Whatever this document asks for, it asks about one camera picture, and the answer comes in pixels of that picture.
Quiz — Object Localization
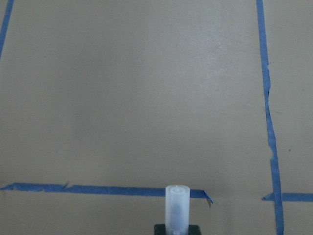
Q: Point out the purple highlighter pen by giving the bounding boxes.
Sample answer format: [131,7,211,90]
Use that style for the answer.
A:
[165,185,190,235]

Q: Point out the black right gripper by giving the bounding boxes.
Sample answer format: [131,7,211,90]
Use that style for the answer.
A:
[154,224,202,235]

